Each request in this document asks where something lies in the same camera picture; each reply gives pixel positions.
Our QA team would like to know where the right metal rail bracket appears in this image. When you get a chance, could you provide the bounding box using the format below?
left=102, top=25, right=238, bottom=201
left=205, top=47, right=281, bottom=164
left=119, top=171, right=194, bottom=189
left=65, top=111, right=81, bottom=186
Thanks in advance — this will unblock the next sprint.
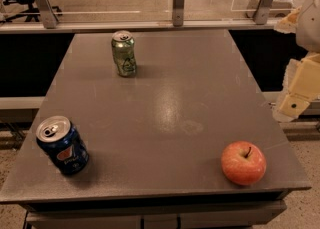
left=253, top=0, right=273, bottom=25

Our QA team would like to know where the red apple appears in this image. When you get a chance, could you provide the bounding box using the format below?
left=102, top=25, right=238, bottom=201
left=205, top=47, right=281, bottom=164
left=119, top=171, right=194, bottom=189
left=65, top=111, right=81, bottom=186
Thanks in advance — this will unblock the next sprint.
left=221, top=141, right=267, bottom=186

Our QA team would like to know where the grey table drawer front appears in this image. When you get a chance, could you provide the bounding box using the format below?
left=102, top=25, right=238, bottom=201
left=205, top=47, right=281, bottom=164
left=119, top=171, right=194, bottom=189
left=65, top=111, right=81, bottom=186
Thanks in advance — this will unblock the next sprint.
left=26, top=200, right=287, bottom=229

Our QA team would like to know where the blue pepsi can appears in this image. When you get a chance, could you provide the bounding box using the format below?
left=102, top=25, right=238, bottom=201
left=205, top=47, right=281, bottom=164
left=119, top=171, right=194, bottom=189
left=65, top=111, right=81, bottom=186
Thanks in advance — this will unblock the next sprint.
left=36, top=116, right=89, bottom=175

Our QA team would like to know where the metal rail bracket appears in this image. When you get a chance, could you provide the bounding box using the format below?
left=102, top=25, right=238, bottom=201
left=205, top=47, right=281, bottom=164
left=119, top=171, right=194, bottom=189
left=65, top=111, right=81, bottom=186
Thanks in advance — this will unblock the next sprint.
left=35, top=0, right=58, bottom=29
left=253, top=0, right=273, bottom=25
left=172, top=0, right=185, bottom=27

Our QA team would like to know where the left metal rail bracket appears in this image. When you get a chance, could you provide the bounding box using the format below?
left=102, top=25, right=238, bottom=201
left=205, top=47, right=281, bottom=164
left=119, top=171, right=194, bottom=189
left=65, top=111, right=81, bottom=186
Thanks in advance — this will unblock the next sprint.
left=35, top=0, right=58, bottom=29

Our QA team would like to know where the green soda can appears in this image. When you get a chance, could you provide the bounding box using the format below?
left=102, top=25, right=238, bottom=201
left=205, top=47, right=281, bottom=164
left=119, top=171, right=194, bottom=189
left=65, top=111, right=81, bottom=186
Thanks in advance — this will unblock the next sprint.
left=111, top=30, right=137, bottom=77

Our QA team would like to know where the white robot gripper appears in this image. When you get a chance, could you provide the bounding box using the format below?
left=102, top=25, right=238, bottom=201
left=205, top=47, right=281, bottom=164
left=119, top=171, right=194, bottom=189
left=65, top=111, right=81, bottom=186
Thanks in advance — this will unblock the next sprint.
left=272, top=0, right=320, bottom=122

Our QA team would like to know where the middle metal rail bracket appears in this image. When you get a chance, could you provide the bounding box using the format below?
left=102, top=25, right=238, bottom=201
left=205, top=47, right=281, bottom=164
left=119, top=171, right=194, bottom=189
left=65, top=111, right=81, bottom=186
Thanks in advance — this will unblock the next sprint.
left=172, top=0, right=185, bottom=27

